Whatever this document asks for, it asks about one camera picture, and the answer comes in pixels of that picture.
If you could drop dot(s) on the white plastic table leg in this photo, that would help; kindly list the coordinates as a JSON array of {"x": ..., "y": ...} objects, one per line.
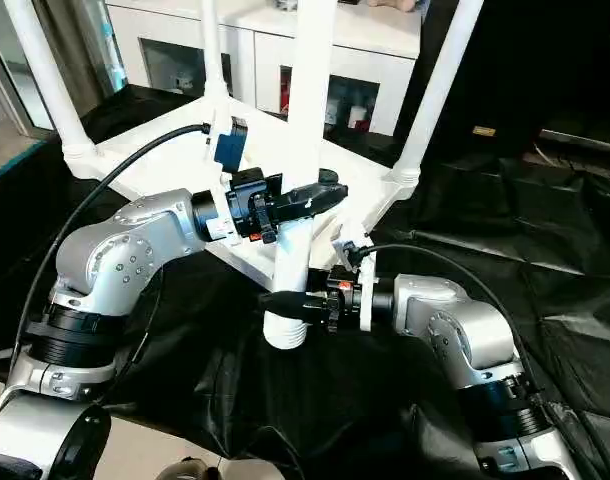
[
  {"x": 310, "y": 100},
  {"x": 214, "y": 50},
  {"x": 435, "y": 100},
  {"x": 40, "y": 75}
]

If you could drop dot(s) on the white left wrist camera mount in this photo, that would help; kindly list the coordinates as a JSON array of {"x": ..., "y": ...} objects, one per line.
[{"x": 230, "y": 150}]

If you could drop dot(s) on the grey-brown curtain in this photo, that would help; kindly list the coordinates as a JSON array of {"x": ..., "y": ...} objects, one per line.
[{"x": 80, "y": 50}]

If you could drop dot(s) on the dark crumpled object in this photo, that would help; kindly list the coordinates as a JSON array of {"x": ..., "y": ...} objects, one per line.
[{"x": 285, "y": 4}]

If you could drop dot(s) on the black box with yellow label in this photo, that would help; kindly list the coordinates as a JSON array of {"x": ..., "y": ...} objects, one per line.
[{"x": 495, "y": 65}]

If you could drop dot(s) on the white plastic table top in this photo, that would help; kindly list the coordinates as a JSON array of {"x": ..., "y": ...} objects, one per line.
[{"x": 270, "y": 140}]

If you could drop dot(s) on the dark metal rail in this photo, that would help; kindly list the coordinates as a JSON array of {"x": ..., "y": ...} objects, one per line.
[{"x": 585, "y": 140}]

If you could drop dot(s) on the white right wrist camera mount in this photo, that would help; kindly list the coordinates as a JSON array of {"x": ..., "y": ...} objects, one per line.
[{"x": 367, "y": 300}]

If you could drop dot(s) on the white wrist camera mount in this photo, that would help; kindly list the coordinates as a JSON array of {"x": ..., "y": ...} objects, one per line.
[
  {"x": 230, "y": 150},
  {"x": 367, "y": 300}
]

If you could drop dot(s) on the white glass-door cabinet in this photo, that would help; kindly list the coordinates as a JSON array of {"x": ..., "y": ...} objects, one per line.
[{"x": 265, "y": 55}]

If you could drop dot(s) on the light blue patterned strip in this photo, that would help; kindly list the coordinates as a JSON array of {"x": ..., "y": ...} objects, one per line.
[{"x": 112, "y": 55}]

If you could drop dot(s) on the black plastic mat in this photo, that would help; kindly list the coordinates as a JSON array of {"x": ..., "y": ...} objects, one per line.
[{"x": 335, "y": 400}]

